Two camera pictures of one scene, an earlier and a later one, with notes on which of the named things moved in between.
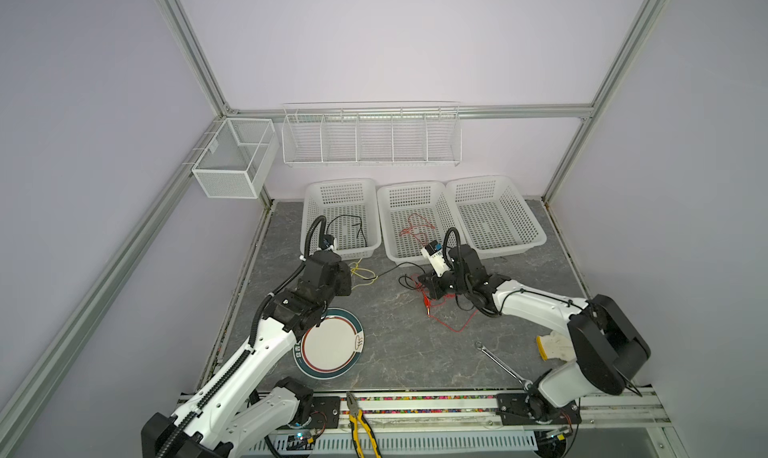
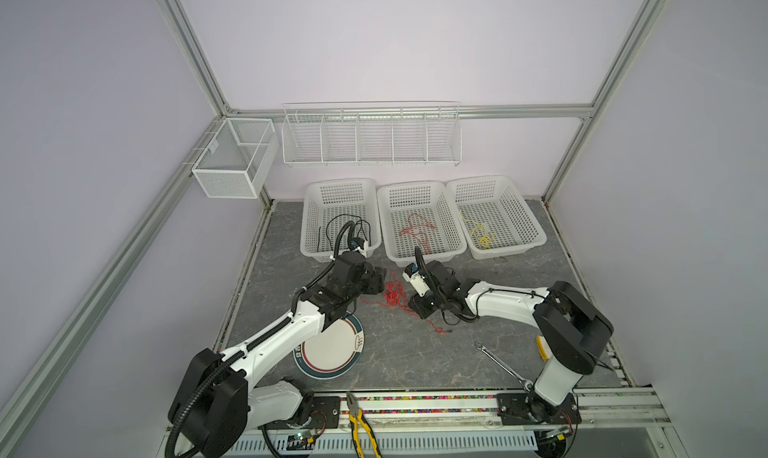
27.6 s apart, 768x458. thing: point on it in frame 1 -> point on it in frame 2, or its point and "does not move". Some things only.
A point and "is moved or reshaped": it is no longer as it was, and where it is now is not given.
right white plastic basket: (495, 217) does not move
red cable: (412, 233) does not move
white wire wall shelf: (372, 134) does not move
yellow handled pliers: (357, 416) does not move
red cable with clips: (427, 303) is moved or reshaped
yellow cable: (361, 268) is moved or reshaped
